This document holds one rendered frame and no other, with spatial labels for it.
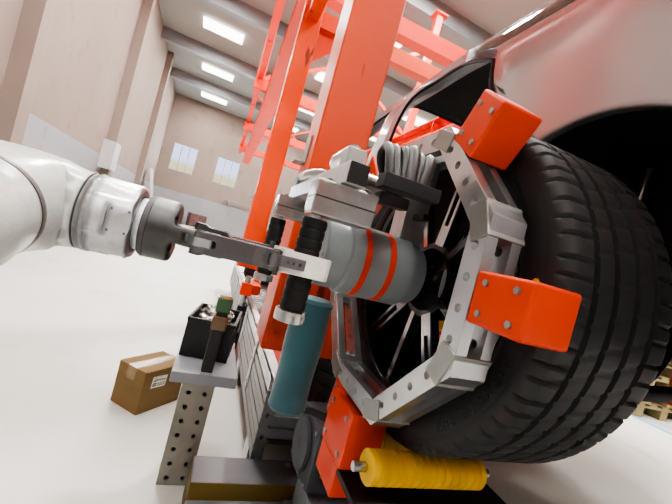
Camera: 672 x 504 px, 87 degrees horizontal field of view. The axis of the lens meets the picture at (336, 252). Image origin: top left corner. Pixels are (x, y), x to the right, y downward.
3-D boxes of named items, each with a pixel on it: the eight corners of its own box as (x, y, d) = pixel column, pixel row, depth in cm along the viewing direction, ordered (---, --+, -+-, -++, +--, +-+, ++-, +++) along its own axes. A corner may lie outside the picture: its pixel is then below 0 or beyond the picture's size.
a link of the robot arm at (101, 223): (62, 252, 36) (125, 265, 38) (84, 168, 36) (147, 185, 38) (93, 246, 45) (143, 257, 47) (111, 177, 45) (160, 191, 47)
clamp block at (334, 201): (371, 230, 49) (381, 193, 49) (310, 212, 46) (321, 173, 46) (358, 229, 54) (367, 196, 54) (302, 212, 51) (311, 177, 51)
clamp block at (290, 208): (312, 225, 81) (318, 203, 81) (274, 214, 78) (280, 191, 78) (307, 225, 86) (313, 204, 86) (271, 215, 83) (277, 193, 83)
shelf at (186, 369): (235, 389, 96) (238, 378, 96) (168, 381, 90) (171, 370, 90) (231, 338, 136) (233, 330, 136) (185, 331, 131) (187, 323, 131)
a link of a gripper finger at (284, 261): (267, 250, 44) (270, 252, 42) (305, 260, 46) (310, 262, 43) (264, 262, 44) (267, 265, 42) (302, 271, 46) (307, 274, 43)
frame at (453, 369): (456, 495, 48) (562, 111, 48) (416, 494, 46) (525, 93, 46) (335, 352, 100) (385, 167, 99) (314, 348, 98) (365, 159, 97)
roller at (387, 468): (493, 498, 67) (501, 469, 67) (354, 494, 57) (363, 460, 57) (473, 477, 72) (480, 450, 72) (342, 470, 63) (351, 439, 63)
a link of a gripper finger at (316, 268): (280, 247, 46) (281, 248, 45) (330, 260, 48) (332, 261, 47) (274, 270, 46) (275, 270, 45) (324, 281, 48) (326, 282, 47)
